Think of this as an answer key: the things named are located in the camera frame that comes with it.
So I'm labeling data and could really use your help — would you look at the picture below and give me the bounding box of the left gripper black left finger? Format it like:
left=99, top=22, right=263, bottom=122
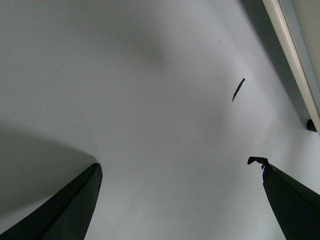
left=0, top=163, right=103, bottom=240

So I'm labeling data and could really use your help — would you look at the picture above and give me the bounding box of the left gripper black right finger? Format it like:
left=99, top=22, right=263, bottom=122
left=247, top=156, right=320, bottom=240

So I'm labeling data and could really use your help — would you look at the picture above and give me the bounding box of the cream Toshiba toaster oven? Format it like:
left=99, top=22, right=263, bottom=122
left=263, top=0, right=320, bottom=133

